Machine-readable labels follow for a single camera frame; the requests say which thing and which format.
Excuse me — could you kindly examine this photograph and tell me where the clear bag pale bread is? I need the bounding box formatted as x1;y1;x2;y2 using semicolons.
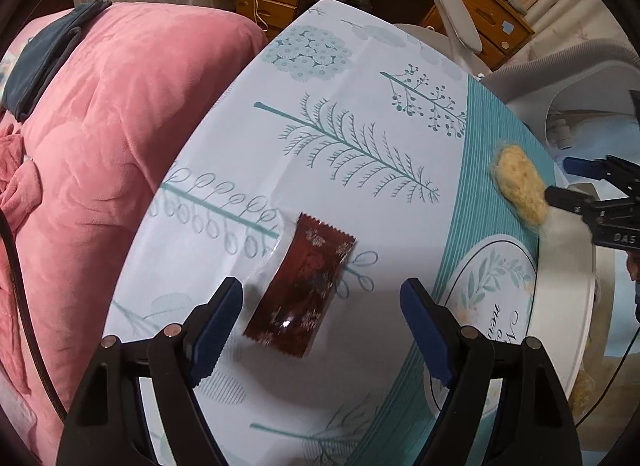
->
490;144;549;230

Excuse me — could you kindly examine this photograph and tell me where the dark red candy packet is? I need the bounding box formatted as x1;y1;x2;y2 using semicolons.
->
244;213;356;358

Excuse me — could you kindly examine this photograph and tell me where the white plastic storage bin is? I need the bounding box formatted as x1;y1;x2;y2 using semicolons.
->
526;207;615;420

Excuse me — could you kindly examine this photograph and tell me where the grey office chair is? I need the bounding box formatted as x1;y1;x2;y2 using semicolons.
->
400;0;639;149

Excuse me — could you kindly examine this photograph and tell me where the pink blanket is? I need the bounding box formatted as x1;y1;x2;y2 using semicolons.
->
0;1;269;456

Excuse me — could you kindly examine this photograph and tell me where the dark blue cloth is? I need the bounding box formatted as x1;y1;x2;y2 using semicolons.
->
1;0;112;123

